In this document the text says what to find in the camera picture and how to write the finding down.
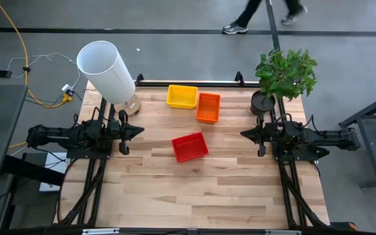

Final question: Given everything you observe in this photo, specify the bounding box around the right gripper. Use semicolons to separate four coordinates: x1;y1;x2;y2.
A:
240;116;279;157

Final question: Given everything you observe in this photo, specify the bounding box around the white box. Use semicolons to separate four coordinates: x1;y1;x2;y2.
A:
39;151;69;193

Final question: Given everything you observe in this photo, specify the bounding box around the black frame beam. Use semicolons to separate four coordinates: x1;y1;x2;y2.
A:
0;224;376;235

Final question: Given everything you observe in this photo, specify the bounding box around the orange plastic basket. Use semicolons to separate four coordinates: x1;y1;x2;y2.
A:
196;93;221;125
195;92;222;123

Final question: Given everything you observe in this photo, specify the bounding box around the silver metal bracket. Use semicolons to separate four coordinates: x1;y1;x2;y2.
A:
82;228;120;235
264;229;302;235

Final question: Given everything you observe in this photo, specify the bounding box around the yellow cable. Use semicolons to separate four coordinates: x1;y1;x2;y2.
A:
0;0;74;109

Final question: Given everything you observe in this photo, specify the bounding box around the potted green plant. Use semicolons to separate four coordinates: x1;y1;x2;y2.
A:
250;48;319;117

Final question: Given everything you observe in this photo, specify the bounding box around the white shade table lamp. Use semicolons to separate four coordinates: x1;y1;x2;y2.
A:
76;40;142;118

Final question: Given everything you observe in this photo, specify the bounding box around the person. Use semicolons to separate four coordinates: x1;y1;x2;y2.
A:
221;0;308;35

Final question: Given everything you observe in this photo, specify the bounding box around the white cable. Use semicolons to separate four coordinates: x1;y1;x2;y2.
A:
6;52;82;89

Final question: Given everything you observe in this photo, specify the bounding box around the black desk leg bar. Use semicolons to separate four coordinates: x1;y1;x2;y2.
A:
0;154;67;187

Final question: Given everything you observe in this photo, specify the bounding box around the yellow plastic basket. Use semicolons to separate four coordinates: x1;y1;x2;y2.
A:
166;84;199;109
166;85;198;110

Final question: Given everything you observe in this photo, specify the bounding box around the black table edge rail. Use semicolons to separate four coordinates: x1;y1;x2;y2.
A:
134;71;260;88

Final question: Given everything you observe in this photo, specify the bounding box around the black and orange device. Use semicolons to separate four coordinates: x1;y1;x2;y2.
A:
330;221;359;231

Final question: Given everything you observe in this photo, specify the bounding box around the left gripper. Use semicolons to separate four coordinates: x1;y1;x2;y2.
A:
109;110;145;156

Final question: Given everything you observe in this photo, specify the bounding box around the red plastic basket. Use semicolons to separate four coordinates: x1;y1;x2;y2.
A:
171;131;210;163
172;133;210;163

